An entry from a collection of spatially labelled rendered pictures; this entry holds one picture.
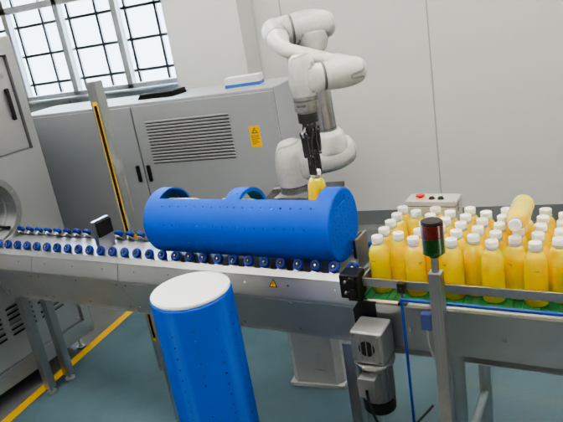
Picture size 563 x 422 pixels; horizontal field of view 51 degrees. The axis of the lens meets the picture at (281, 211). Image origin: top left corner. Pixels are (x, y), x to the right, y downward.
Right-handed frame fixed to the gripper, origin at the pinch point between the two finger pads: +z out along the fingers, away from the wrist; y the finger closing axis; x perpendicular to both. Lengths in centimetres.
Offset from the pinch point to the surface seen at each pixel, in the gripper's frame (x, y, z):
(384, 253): 31.7, 20.0, 26.5
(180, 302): -23, 64, 28
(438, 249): 57, 44, 14
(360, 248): 17.9, 8.0, 30.4
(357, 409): 10, 14, 99
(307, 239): 2.8, 19.6, 22.9
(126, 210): -129, -25, 30
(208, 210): -41.9, 16.7, 13.2
